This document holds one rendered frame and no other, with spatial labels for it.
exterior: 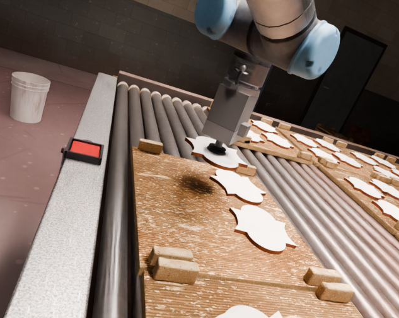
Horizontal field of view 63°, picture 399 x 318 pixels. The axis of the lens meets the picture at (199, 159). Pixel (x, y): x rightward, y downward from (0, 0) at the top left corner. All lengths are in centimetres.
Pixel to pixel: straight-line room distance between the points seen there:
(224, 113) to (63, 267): 38
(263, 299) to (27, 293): 31
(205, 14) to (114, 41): 507
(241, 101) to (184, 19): 508
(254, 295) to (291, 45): 35
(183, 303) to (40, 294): 17
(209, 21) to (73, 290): 42
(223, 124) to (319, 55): 25
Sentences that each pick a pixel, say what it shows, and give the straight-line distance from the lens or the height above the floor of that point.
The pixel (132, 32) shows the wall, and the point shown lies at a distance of 558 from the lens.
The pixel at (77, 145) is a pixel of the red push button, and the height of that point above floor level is 93.
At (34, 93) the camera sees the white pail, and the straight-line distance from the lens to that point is 314.
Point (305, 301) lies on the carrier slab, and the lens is 56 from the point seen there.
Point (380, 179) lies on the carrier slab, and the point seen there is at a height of 95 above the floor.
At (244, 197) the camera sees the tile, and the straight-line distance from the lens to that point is 75.
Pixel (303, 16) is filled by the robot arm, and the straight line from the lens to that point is 44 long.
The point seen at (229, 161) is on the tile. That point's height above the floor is 103.
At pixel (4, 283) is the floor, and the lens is 172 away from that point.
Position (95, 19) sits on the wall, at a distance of 556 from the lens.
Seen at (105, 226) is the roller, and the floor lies 91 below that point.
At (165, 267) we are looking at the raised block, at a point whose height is 96.
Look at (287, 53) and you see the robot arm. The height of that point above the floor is 125.
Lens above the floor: 125
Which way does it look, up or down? 21 degrees down
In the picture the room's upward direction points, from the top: 21 degrees clockwise
